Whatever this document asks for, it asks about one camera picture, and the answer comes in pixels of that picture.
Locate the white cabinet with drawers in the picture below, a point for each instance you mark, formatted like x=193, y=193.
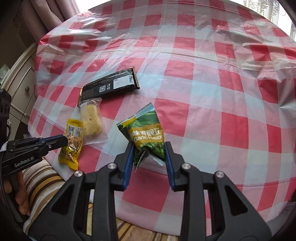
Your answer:
x=20, y=84

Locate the white lace curtain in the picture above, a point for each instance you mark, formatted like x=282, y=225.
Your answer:
x=274, y=12

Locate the person left hand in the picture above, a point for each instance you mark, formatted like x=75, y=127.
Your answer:
x=21, y=196

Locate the red white checkered tablecloth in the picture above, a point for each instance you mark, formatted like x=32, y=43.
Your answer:
x=220, y=76

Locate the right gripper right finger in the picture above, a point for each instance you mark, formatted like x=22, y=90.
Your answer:
x=214, y=208

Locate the pink curtain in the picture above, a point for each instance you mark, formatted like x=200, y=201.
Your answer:
x=35, y=18

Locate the yellow snack packet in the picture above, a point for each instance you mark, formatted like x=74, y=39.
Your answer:
x=70, y=153

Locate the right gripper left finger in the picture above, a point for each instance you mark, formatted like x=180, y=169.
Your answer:
x=84, y=207

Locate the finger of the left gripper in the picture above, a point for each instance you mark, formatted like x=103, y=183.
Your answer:
x=56, y=145
x=52, y=139

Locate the green garlic pea packet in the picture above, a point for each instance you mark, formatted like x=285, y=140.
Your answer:
x=145, y=131

